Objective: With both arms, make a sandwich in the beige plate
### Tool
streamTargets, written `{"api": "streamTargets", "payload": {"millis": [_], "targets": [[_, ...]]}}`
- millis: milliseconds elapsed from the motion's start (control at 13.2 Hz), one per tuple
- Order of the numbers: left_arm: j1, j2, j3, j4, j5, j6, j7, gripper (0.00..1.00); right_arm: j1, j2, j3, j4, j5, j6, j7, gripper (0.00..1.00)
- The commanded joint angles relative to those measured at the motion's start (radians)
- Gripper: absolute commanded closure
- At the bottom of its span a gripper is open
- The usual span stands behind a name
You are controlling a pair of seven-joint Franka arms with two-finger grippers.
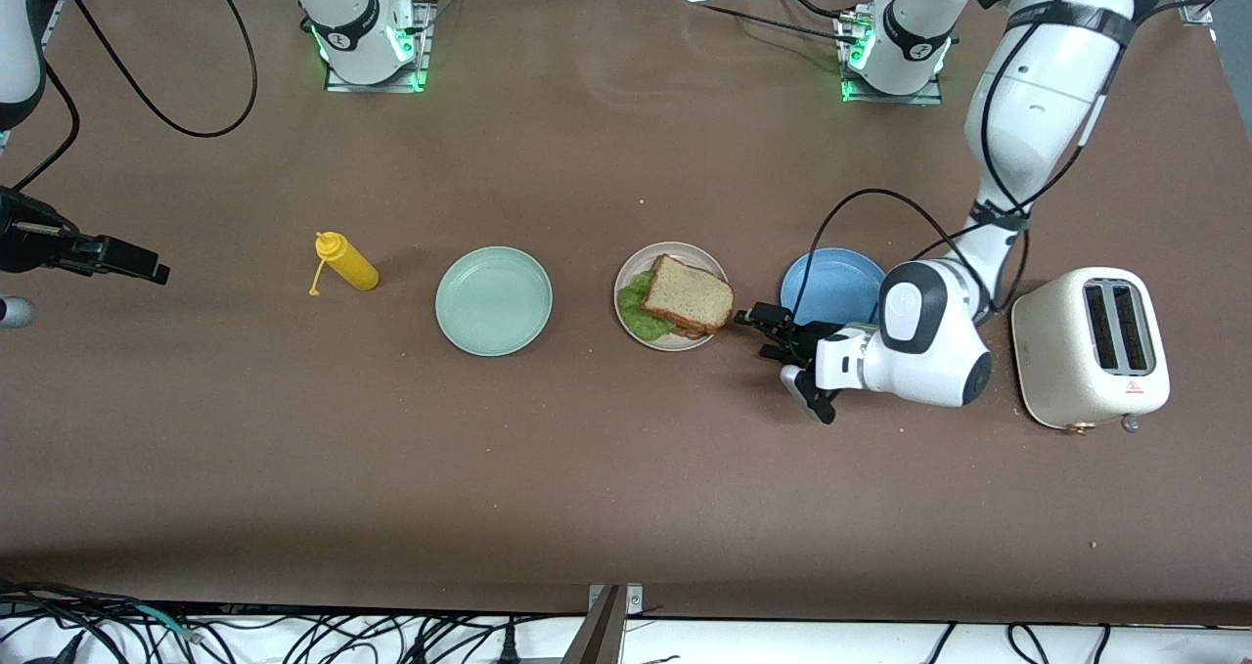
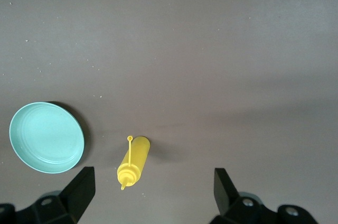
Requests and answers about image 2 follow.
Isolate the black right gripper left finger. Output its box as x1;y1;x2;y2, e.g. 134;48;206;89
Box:
0;166;96;224

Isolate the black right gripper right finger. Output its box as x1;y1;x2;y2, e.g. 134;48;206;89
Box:
210;167;322;224

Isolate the yellow squeeze sauce bottle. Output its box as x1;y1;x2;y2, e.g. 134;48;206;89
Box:
117;135;151;191

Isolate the mint green round plate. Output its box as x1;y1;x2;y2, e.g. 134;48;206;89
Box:
9;101;86;174

